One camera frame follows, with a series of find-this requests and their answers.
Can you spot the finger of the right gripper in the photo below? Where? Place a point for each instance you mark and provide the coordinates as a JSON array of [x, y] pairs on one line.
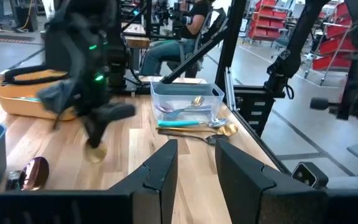
[[95, 133], [117, 111]]

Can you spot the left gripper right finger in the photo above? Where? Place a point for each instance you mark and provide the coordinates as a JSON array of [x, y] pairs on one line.
[[241, 186]]

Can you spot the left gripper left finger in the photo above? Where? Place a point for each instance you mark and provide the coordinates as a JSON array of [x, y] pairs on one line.
[[157, 186]]

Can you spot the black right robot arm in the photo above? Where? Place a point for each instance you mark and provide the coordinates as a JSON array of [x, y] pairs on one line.
[[117, 68]]

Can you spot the clear plastic bin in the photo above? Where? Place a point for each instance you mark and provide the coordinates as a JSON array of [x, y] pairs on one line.
[[182, 88]]

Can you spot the wooden background table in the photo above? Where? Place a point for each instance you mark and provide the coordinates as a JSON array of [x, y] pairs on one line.
[[134, 31]]

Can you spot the orange plastic bin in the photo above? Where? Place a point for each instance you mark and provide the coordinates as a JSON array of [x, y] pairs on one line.
[[20, 107]]

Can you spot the person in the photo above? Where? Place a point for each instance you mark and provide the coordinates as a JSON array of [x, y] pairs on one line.
[[166, 51]]

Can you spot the black box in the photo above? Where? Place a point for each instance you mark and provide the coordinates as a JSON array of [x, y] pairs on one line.
[[25, 18]]

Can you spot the black office chair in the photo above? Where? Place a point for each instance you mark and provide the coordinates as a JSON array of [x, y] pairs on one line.
[[213, 25]]

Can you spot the black articulated stand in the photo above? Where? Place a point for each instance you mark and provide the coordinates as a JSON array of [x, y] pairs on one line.
[[286, 62]]

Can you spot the red bin shelf rack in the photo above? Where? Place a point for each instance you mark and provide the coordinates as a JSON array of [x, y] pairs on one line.
[[331, 46], [269, 21]]

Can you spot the small black table camera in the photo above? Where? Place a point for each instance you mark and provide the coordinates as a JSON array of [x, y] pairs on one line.
[[309, 175]]

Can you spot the silver metal bracket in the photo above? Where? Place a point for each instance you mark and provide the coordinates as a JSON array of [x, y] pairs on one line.
[[229, 90]]

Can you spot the black metal table frame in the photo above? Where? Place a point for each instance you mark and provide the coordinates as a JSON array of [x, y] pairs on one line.
[[232, 37]]

